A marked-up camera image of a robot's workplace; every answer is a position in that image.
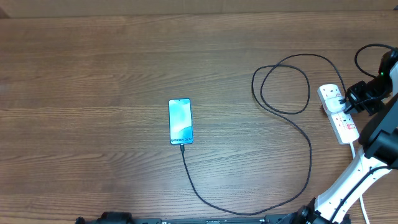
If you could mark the brown cardboard box wall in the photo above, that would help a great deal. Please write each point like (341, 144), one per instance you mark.
(82, 8)

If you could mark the white power strip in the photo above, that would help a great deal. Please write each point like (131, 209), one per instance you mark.
(342, 124)

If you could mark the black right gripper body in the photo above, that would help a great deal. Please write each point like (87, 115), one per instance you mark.
(377, 88)

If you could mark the Samsung Galaxy smartphone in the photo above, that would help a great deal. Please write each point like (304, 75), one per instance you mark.
(180, 121)

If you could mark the white charger plug adapter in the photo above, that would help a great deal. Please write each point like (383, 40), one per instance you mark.
(334, 105)

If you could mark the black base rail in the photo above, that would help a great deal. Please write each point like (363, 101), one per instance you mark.
(126, 218)

